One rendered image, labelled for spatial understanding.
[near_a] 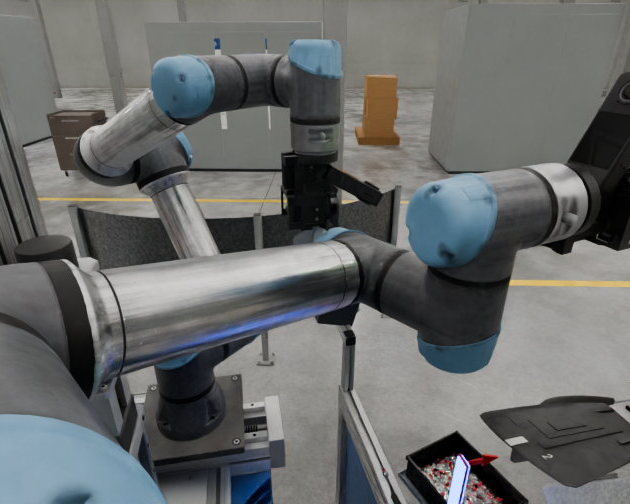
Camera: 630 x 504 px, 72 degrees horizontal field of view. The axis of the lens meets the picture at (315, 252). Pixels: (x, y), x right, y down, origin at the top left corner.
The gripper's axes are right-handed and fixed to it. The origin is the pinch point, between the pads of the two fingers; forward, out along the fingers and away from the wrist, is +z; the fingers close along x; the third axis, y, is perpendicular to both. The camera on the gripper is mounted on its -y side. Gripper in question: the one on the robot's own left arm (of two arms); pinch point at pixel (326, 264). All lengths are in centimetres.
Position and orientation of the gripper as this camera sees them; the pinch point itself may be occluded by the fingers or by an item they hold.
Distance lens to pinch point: 75.7
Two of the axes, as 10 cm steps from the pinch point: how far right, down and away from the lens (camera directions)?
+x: 2.4, 4.2, -8.8
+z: 0.0, 9.0, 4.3
